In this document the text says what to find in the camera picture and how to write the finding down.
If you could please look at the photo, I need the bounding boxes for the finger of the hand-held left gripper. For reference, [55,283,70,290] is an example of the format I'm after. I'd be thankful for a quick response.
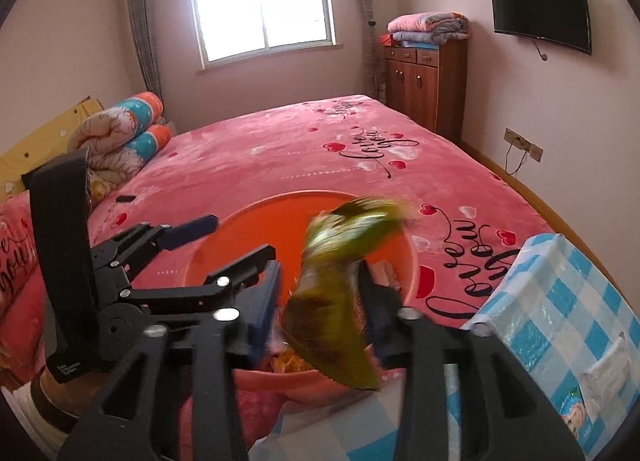
[120,243,277,315]
[92,215,219,272]

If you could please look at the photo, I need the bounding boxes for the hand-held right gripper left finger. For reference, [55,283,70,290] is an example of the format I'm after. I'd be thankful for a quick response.
[57,261,284,461]

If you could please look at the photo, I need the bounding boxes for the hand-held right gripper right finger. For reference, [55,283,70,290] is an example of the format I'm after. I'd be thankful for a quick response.
[357,261,586,461]

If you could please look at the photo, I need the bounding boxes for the yellow green snack bag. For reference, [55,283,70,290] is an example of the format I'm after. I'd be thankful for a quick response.
[285,196,416,390]

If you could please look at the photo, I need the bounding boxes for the orange plastic basin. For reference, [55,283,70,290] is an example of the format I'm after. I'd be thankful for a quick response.
[187,191,418,399]

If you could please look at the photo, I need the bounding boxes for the person's left forearm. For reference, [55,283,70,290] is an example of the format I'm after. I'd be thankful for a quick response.
[0,366,111,461]

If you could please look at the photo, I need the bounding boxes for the pink printed pillow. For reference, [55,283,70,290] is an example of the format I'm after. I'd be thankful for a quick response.
[0,191,51,357]

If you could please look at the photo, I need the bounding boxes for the orange blue snack packet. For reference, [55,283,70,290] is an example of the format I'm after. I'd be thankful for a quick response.
[272,346,321,373]

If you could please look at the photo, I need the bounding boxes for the rolled floral quilt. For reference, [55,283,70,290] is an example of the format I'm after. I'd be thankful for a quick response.
[67,91,166,152]
[90,123,173,202]

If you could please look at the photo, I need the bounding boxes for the yellow star print pillow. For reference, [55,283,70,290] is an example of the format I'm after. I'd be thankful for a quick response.
[0,96,106,196]

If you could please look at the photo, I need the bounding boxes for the pink printed bed blanket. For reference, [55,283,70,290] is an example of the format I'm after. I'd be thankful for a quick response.
[0,93,558,461]

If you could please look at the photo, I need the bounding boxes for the blue checkered tablecloth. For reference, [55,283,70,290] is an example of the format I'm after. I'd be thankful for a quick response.
[247,232,638,461]

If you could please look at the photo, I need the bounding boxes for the grey checkered curtain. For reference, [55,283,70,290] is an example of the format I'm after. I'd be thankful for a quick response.
[125,0,163,102]
[345,0,388,102]

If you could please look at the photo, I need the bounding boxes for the brown wooden cabinet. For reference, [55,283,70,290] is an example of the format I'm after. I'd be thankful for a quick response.
[384,38,468,144]

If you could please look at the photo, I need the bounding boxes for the large grey white packet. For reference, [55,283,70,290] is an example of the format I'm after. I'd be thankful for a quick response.
[582,331,628,414]

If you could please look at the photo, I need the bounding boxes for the window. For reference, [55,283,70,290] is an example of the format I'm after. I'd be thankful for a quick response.
[189,0,343,72]

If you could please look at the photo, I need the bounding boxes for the pink folded blanket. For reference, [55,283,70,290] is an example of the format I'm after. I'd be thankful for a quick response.
[387,15,436,46]

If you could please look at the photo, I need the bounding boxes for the grey blue folded blanket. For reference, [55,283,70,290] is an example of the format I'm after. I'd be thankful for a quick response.
[427,12,471,46]

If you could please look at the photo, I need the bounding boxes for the wooden bed frame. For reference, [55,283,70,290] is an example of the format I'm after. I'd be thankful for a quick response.
[460,141,566,237]

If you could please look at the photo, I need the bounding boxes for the black socket cable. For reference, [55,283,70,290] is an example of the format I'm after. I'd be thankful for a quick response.
[504,138,527,176]

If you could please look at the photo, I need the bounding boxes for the black wall television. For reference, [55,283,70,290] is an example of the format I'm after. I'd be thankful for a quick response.
[489,0,592,56]

